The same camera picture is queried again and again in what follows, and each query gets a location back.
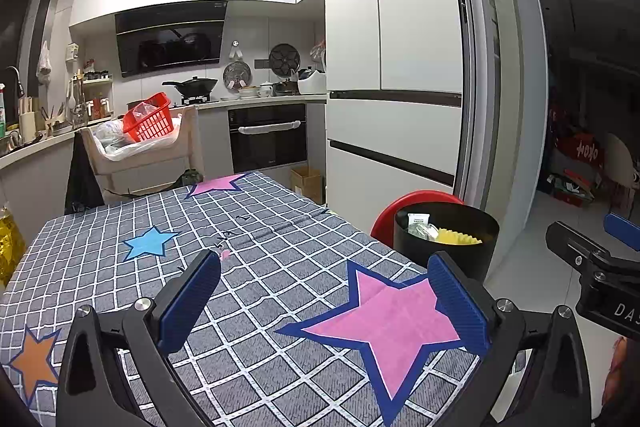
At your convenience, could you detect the round pot lid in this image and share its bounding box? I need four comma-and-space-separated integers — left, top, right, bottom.
223, 61, 251, 90

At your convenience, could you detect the white plastic bag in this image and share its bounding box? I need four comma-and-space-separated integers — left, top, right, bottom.
92, 117, 176, 158

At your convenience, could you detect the round metal rack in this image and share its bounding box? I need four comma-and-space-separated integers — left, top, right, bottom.
268, 43, 301, 75

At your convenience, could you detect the dark green bag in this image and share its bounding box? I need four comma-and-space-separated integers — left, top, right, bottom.
172, 168, 204, 188

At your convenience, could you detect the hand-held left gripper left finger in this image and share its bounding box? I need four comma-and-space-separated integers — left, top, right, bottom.
56, 249, 222, 427

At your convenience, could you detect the person's right hand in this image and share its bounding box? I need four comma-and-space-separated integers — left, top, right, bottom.
600, 336, 640, 427

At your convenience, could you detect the black range hood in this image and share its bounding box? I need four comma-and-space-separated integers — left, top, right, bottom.
115, 0, 228, 78

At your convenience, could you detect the black kitchen faucet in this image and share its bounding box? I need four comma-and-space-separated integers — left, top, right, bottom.
5, 67, 25, 100

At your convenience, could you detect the white refrigerator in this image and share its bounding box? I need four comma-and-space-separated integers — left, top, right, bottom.
320, 0, 473, 208

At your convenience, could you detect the white spice rack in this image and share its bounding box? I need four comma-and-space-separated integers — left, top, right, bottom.
80, 72, 113, 118

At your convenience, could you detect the black round bin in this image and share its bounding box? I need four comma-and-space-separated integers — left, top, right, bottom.
394, 202, 501, 283

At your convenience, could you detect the white rice cooker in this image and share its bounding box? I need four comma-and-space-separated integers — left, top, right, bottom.
297, 68, 328, 95

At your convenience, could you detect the red plastic chair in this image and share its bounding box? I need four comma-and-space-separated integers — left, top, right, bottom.
370, 190, 466, 250

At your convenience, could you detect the black built-in oven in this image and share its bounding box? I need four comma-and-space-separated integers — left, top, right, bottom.
227, 103, 307, 175

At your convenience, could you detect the wooden knife block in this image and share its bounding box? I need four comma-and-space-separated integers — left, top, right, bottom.
19, 96, 38, 132

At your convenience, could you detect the hanging clear plastic bag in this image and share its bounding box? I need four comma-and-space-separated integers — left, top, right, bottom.
36, 41, 53, 85

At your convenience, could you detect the red plastic basket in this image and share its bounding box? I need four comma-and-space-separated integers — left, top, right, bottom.
122, 93, 175, 144

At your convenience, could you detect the sliding door frame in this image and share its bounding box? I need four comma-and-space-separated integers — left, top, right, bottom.
440, 0, 548, 268

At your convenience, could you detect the beige chair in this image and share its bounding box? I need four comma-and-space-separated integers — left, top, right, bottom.
602, 133, 640, 208

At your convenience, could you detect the gold foil bag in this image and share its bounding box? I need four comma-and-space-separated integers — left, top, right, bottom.
0, 204, 27, 288

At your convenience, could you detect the cardboard box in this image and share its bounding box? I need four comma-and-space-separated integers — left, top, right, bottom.
290, 165, 325, 205

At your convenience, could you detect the black wok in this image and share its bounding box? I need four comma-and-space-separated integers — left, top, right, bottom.
161, 77, 219, 98

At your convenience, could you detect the clear plastic wrap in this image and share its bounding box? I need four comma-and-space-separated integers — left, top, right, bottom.
410, 224, 441, 242

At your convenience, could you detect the red printed box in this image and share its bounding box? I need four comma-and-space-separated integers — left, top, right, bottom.
560, 132, 606, 165

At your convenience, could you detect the black cloth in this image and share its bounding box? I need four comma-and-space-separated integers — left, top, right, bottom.
64, 129, 105, 215

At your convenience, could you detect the grey checked star tablecloth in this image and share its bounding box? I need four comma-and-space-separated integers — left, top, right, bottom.
0, 171, 481, 427

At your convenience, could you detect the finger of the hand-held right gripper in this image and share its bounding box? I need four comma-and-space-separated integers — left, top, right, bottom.
546, 221, 613, 269
603, 212, 640, 252

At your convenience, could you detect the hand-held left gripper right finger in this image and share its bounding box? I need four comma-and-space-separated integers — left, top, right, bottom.
427, 252, 594, 427

